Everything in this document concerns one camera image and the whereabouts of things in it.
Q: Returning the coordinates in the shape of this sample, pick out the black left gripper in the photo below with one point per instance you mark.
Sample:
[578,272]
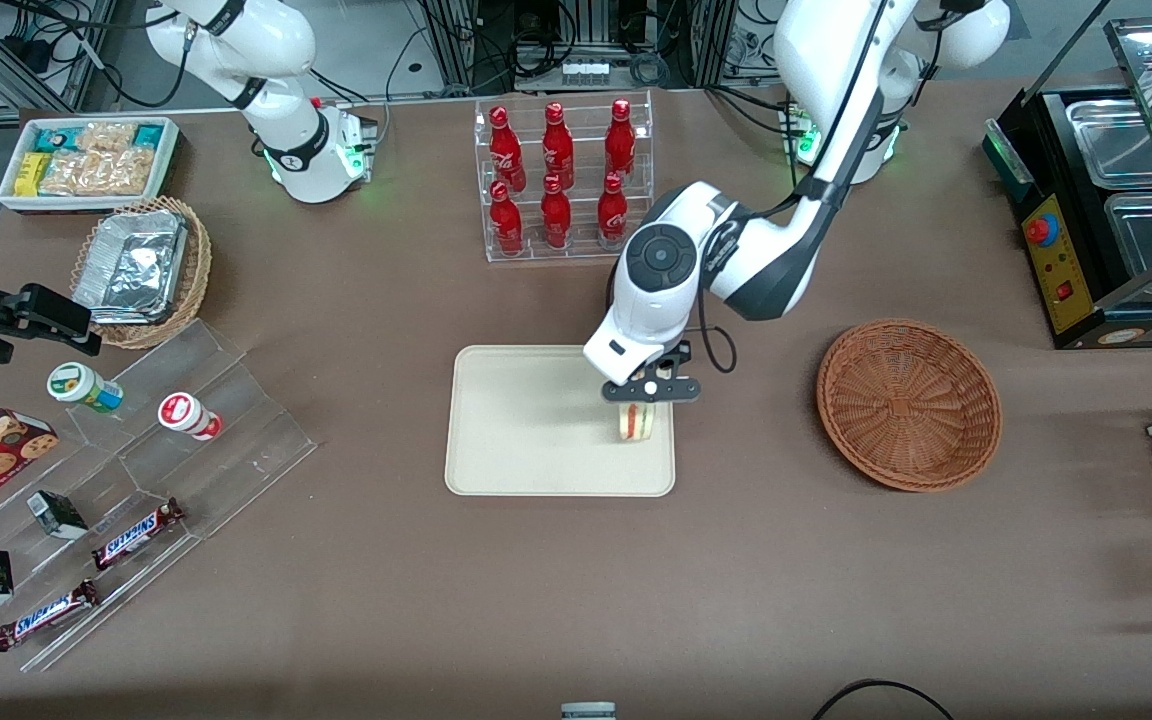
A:
[682,352]

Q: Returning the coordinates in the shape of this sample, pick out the triangle sandwich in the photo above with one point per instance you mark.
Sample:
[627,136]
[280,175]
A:
[638,425]

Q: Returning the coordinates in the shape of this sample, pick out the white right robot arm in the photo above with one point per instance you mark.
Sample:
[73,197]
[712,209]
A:
[276,60]

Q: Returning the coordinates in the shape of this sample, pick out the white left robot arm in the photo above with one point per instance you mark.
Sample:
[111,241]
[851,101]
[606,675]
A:
[766,250]

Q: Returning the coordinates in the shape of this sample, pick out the cream plastic tray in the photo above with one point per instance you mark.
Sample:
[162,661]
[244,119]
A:
[536,430]

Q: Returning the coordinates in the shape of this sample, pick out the light wicker basket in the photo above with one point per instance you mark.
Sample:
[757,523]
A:
[194,270]

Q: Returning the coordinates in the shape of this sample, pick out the brown wicker basket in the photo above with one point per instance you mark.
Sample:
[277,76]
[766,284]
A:
[906,405]

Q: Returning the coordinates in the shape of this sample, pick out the green sunflower lid cup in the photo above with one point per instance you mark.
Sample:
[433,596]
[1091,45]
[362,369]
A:
[81,387]

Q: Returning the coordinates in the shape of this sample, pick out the silver foil pack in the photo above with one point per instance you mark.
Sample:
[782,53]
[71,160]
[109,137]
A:
[131,265]

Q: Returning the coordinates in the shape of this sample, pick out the white snack tub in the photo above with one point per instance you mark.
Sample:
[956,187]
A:
[11,200]

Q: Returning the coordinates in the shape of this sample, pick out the yellow snack packet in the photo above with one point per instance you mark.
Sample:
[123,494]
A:
[32,173]

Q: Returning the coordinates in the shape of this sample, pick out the clear bag of crackers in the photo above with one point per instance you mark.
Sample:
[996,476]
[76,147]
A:
[96,173]
[106,135]

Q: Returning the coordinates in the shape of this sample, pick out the clear acrylic bottle rack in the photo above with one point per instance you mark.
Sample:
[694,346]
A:
[566,250]

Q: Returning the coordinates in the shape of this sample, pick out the red strawberry yogurt cup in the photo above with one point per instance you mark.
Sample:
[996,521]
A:
[186,415]

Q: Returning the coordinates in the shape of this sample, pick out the teal snack packet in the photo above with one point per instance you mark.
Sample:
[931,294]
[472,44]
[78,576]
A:
[56,137]
[149,134]

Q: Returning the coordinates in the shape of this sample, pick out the red cola bottle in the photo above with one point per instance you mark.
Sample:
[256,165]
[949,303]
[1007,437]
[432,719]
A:
[558,148]
[506,218]
[506,150]
[620,142]
[556,214]
[613,210]

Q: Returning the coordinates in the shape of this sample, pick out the Snickers chocolate bar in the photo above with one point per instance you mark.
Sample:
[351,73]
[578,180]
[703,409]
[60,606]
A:
[46,615]
[136,535]

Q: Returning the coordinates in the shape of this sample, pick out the clear acrylic stepped display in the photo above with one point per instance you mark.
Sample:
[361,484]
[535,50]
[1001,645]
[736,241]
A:
[236,450]

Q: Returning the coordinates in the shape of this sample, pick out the grey device at table edge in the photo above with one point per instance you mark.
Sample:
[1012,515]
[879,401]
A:
[588,711]

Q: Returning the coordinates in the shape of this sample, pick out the white power strip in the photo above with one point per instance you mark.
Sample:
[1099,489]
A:
[586,70]

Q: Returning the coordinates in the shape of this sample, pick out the black food warmer cabinet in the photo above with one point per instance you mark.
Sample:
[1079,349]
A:
[1056,280]

